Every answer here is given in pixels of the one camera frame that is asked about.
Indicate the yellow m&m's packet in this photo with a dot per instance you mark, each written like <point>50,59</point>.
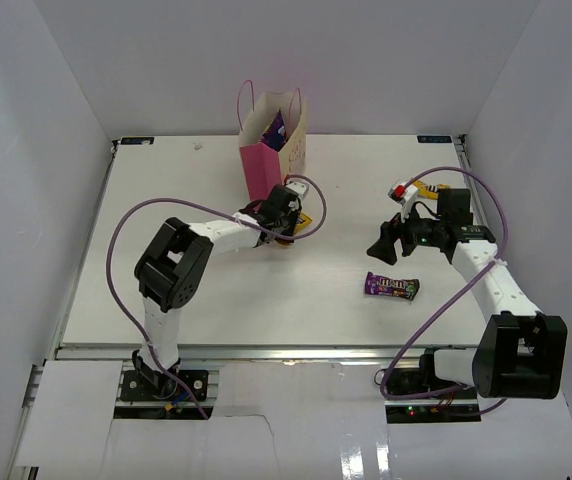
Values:
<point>303,222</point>
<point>430,191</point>

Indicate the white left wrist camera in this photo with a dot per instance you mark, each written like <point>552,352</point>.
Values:
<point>300,188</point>

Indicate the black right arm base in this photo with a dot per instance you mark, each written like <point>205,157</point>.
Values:
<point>458,407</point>

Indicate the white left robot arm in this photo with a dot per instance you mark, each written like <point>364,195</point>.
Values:
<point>171,268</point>

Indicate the blue purple snack bag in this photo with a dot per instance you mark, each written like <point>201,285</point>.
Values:
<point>274,135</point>

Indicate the beige pink paper bag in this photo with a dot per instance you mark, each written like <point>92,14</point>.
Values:
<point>263,167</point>

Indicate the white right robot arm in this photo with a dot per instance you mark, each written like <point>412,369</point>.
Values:
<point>521,351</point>

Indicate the brown purple M&M's packet front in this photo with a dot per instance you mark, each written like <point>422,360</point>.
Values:
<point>379,285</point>

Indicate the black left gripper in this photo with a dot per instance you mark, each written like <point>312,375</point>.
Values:
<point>293,216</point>

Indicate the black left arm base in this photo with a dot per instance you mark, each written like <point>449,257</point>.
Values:
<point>143,384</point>

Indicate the aluminium table edge rail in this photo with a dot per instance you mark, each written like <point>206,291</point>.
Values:
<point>240,352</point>

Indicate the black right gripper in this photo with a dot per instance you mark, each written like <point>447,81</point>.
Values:
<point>384,249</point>

